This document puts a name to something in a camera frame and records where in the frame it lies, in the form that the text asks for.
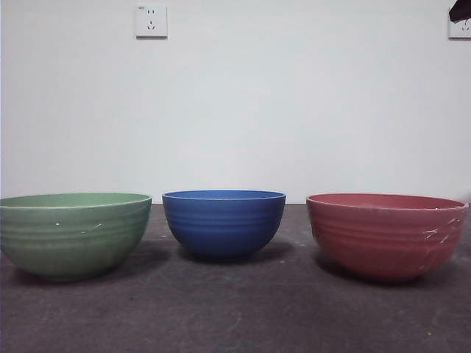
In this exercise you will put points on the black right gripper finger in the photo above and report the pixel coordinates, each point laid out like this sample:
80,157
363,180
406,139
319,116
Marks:
461,10

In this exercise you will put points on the red ribbed bowl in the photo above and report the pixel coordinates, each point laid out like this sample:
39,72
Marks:
382,239

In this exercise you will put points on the green ribbed bowl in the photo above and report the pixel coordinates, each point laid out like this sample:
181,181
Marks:
73,239

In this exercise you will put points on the blue ribbed bowl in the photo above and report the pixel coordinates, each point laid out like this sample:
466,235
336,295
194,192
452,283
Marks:
224,228

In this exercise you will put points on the white wall socket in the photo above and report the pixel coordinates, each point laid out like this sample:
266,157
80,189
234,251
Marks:
460,30
151,22

